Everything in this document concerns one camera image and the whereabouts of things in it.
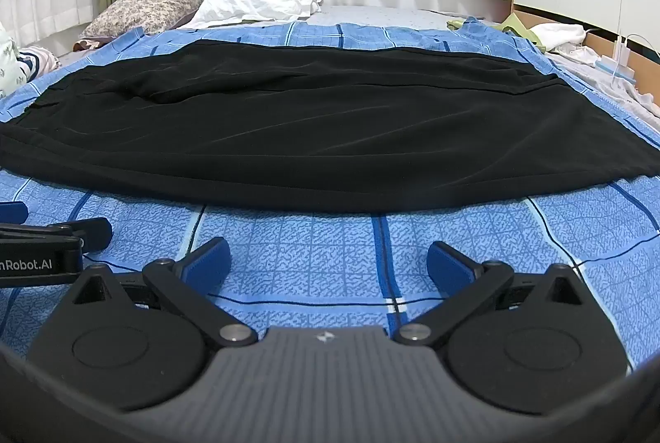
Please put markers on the white charger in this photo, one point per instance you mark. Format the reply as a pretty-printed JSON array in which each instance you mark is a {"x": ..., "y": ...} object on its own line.
[{"x": 620, "y": 50}]

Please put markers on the floral pillow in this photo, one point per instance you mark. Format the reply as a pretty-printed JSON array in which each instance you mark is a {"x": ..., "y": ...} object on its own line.
[{"x": 144, "y": 7}]

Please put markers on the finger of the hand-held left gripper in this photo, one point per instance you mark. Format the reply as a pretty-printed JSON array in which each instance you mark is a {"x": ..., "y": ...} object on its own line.
[
  {"x": 87, "y": 234},
  {"x": 13, "y": 213}
]

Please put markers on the blue checked blanket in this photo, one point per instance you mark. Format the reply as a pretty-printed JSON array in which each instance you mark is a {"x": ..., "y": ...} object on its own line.
[{"x": 309, "y": 257}]

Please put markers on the striped cloth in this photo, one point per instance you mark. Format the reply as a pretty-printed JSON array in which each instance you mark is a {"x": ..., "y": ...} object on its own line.
[{"x": 38, "y": 59}]

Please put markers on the white patterned cushion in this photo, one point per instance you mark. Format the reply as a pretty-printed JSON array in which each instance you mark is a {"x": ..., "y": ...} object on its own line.
[{"x": 8, "y": 61}]

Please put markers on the white cloth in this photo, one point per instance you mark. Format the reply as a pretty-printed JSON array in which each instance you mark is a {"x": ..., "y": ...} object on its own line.
[{"x": 559, "y": 35}]

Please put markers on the wooden bed frame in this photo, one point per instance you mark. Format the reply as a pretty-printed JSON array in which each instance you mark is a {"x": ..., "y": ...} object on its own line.
[{"x": 649, "y": 66}]

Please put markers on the light blue box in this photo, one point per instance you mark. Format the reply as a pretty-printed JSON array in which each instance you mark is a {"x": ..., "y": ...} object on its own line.
[{"x": 616, "y": 69}]

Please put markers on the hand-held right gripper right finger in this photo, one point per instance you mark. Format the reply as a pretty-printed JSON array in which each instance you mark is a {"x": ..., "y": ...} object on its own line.
[{"x": 449, "y": 263}]

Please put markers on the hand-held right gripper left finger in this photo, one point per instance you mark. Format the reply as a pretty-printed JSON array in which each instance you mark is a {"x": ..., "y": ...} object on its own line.
[{"x": 210, "y": 263}]

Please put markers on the black pants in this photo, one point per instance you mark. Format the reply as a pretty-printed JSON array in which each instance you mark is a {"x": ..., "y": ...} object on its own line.
[{"x": 309, "y": 139}]

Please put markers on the green cloth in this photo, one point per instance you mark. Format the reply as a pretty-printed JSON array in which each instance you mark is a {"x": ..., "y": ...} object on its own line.
[{"x": 515, "y": 26}]

